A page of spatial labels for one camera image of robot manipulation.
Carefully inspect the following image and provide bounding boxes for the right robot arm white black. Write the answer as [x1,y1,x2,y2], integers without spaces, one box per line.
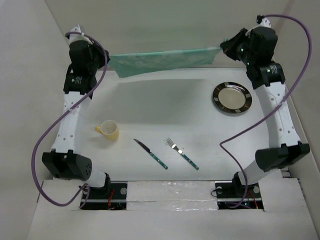
[220,26,310,197]

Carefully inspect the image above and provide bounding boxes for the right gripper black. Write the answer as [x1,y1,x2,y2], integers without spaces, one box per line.
[221,27,255,67]

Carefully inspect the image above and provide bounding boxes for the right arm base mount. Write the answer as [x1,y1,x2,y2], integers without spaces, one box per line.
[210,179,264,210]

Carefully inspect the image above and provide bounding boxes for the knife with green handle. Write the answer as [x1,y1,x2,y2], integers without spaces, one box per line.
[133,138,168,170]

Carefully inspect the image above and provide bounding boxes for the dark rimmed dinner plate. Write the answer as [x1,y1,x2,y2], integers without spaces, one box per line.
[212,81,253,114]

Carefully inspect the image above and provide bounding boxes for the fork with green handle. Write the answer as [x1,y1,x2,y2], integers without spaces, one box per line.
[166,138,199,171]

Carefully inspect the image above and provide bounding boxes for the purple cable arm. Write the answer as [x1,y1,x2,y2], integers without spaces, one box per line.
[31,32,109,207]
[219,14,313,210]

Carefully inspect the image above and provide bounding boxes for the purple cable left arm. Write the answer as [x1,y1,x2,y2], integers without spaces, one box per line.
[31,32,109,207]

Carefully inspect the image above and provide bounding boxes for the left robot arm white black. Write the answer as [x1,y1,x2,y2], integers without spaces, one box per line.
[42,24,112,199]

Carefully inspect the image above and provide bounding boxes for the green patterned cloth placemat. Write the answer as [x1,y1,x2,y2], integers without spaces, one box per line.
[108,47,221,78]

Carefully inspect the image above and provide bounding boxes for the yellow mug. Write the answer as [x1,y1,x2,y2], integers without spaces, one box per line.
[95,120,120,142]

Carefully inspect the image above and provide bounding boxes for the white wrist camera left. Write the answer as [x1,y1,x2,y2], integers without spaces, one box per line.
[70,24,85,34]

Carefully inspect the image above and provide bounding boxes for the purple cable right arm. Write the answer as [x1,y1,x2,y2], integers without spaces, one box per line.
[219,14,313,210]

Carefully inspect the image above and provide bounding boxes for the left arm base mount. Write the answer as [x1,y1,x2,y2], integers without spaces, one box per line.
[80,181,128,211]

